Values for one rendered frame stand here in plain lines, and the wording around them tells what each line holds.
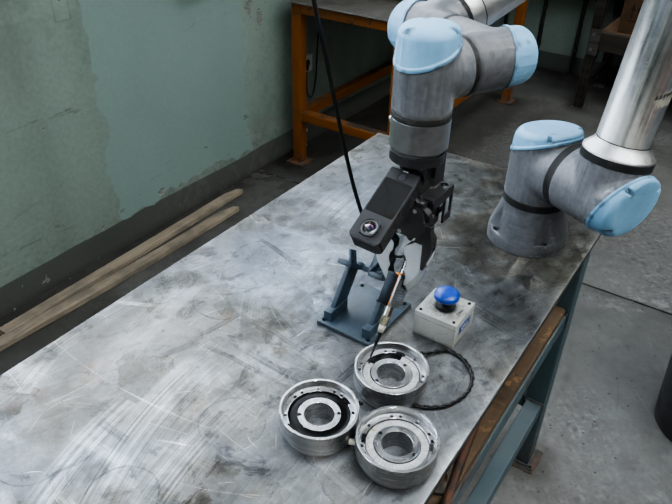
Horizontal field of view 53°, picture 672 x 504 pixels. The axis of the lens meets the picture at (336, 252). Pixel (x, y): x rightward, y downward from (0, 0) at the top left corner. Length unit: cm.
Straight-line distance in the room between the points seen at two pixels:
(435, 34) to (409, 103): 8
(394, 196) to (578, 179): 40
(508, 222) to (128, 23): 168
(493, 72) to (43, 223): 193
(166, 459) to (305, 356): 26
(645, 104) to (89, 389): 91
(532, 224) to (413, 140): 50
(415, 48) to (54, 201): 190
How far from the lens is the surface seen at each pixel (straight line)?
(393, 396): 91
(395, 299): 94
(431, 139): 82
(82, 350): 108
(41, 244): 254
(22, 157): 240
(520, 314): 114
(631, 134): 112
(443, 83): 80
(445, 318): 103
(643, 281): 280
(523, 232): 127
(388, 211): 83
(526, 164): 122
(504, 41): 86
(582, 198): 115
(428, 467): 85
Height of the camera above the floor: 149
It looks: 34 degrees down
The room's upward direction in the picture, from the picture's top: 2 degrees clockwise
